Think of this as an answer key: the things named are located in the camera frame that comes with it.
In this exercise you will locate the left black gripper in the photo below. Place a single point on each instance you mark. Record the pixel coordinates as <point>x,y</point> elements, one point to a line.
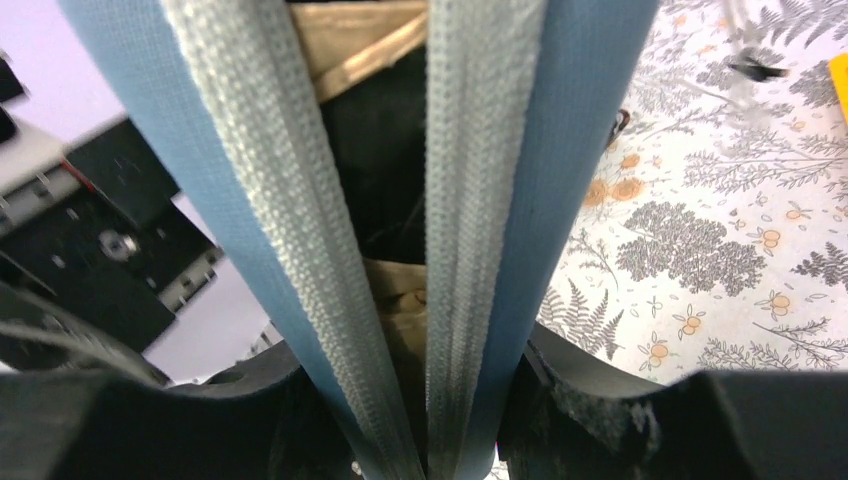
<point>93,229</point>

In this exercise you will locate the yellow toy with blue wheels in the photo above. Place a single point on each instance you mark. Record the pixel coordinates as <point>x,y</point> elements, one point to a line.
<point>838,73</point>

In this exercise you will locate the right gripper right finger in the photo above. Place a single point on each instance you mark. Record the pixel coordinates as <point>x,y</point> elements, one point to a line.
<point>573,416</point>

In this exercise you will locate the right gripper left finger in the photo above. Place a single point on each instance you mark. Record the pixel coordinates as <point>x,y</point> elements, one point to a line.
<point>260,419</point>

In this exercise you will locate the beige umbrella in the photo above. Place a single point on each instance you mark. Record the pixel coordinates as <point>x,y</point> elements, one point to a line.
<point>366,61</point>

